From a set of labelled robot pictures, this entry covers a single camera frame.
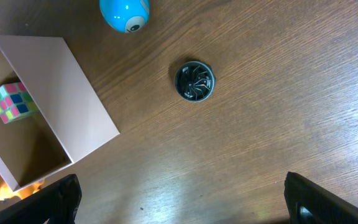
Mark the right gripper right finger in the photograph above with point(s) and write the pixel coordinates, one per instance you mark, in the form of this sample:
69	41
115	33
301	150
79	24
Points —
307	202

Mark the black round disc toy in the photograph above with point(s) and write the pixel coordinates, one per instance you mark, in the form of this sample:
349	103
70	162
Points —
195	81

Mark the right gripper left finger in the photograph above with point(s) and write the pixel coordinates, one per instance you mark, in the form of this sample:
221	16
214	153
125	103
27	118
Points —
57	203

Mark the blue toy ball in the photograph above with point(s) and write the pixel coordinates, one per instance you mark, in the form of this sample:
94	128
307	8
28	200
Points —
126	16

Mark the yellow rubber animal toy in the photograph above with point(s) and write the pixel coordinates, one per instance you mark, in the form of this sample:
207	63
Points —
7	193

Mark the colourful puzzle cube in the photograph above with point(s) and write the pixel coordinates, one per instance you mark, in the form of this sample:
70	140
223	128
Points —
16	103

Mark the open pink cardboard box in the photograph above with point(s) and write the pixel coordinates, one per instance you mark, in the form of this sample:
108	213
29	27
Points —
71	121

